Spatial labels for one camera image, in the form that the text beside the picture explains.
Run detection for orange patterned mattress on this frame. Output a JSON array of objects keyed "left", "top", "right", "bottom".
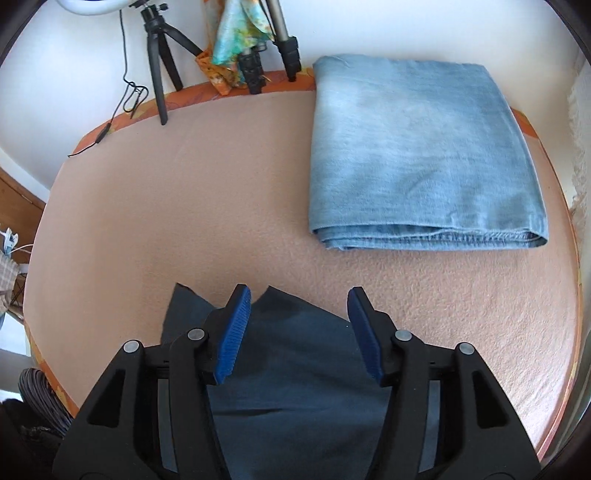
[{"left": 25, "top": 69, "right": 585, "bottom": 462}]

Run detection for pink bed blanket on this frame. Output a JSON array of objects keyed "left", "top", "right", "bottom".
[{"left": 23, "top": 88, "right": 580, "bottom": 457}]

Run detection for dark blue pants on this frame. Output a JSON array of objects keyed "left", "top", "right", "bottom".
[{"left": 161, "top": 283, "right": 439, "bottom": 480}]

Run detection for small black tripod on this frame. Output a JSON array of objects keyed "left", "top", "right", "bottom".
[{"left": 128, "top": 0, "right": 206, "bottom": 126}]

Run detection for folded light blue jeans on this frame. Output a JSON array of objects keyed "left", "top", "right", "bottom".
[{"left": 307, "top": 54, "right": 550, "bottom": 252}]

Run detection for grey ribbed basket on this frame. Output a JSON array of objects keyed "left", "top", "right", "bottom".
[{"left": 18, "top": 368, "right": 75, "bottom": 437}]

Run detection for orange printed cloth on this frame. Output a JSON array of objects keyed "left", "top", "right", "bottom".
[{"left": 195, "top": 0, "right": 273, "bottom": 97}]

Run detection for checked cloth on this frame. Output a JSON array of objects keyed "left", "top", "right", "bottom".
[{"left": 0, "top": 254, "right": 21, "bottom": 319}]

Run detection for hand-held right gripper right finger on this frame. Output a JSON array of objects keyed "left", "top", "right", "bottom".
[{"left": 348, "top": 287, "right": 541, "bottom": 480}]

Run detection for white ring light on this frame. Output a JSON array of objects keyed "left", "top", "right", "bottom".
[{"left": 56, "top": 0, "right": 136, "bottom": 11}]

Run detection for silver camera tripod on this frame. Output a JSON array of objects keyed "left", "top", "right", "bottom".
[{"left": 238, "top": 0, "right": 303, "bottom": 95}]

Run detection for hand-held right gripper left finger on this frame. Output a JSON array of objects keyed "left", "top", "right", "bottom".
[{"left": 53, "top": 284, "right": 252, "bottom": 480}]

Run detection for black ring light cable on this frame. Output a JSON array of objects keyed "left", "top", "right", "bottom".
[{"left": 68, "top": 9, "right": 149, "bottom": 158}]

